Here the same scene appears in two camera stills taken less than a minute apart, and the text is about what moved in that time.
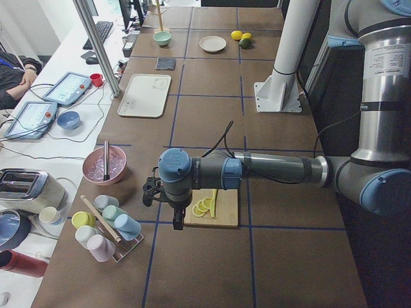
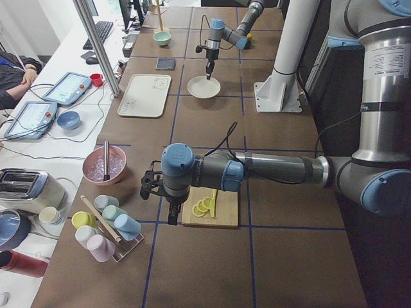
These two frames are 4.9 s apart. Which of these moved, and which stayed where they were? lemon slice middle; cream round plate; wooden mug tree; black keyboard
Moved: cream round plate
Stayed: wooden mug tree; black keyboard; lemon slice middle
